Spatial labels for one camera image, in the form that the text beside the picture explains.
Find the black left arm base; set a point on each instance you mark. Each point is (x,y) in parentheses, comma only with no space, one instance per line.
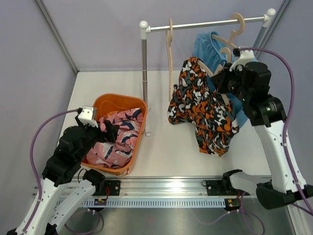
(112,187)

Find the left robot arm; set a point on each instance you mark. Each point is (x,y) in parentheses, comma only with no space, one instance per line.
(44,216)

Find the silver clothes rack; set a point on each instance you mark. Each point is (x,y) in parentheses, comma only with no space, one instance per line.
(145,29)

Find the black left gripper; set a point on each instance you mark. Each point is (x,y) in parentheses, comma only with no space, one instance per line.
(111,133)

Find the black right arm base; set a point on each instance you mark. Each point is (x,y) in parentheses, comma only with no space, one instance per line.
(217,188)

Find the blue shorts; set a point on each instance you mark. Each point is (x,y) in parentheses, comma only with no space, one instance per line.
(208,50)

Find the pink shark print shorts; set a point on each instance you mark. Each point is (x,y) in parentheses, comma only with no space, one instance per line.
(117,154)

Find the white slotted cable duct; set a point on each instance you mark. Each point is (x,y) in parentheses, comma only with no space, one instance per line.
(160,203)

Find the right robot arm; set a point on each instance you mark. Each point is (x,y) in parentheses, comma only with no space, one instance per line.
(250,84)

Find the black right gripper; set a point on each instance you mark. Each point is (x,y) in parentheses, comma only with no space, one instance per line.
(219,80)

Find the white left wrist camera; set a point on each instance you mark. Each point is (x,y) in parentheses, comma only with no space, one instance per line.
(86,116)

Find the aluminium front rail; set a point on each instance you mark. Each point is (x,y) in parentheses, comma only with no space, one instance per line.
(162,186)

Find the orange plastic basket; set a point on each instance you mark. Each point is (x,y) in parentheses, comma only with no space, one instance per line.
(108,104)

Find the wooden hanger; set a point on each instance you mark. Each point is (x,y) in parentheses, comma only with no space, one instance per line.
(169,38)
(219,68)
(229,43)

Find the orange camouflage shorts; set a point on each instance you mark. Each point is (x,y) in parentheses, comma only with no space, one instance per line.
(211,112)

